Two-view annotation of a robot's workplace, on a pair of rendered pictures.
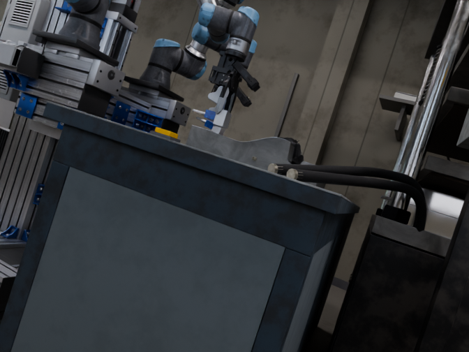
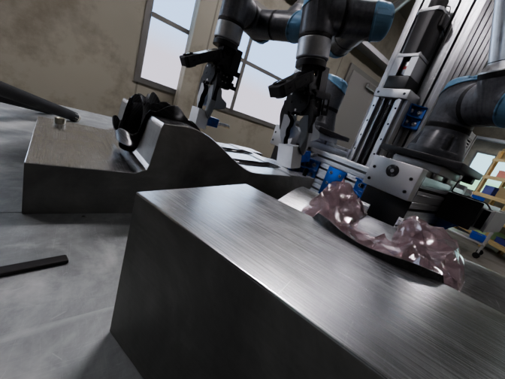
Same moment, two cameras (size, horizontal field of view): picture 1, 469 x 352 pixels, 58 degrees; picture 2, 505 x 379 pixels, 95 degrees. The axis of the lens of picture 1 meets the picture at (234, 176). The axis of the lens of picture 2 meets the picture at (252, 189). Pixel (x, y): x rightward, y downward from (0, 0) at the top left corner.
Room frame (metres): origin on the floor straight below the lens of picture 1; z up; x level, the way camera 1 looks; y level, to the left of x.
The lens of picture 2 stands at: (1.94, -0.43, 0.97)
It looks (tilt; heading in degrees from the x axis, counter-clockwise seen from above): 15 degrees down; 118
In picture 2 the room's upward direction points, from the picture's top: 19 degrees clockwise
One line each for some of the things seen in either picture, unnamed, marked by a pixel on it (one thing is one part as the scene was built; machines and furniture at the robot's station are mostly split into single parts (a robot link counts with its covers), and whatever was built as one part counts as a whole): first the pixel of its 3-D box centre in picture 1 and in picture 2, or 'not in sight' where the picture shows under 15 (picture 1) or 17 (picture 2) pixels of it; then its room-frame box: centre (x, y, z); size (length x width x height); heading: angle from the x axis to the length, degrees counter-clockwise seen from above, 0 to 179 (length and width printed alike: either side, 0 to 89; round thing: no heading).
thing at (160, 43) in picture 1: (165, 54); (461, 104); (2.02, 0.49, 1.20); 0.13 x 0.12 x 0.14; 123
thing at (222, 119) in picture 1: (209, 115); (212, 121); (1.42, 0.14, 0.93); 0.13 x 0.05 x 0.05; 72
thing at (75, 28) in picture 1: (82, 33); (322, 117); (1.56, 0.70, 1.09); 0.15 x 0.15 x 0.10
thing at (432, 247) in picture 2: not in sight; (378, 225); (1.95, -0.10, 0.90); 0.26 x 0.18 x 0.08; 89
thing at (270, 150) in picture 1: (260, 154); (195, 155); (1.59, -0.07, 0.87); 0.50 x 0.26 x 0.14; 72
